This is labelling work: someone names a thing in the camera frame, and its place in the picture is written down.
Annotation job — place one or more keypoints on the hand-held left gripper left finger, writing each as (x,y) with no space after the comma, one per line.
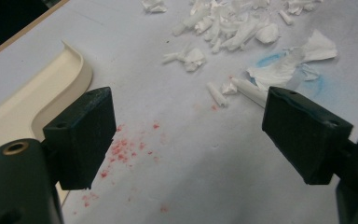
(80,137)

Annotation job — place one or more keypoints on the cream plastic dustpan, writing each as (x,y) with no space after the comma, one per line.
(28,93)

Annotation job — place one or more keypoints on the wooden table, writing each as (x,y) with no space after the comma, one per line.
(12,38)

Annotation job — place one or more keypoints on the pile of white paper scraps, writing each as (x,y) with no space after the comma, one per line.
(236,28)

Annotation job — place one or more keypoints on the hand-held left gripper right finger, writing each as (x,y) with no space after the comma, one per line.
(304,137)

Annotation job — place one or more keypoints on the red crumb specks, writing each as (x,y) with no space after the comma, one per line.
(119,151)

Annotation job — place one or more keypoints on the white table cover sheet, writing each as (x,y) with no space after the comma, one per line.
(183,174)

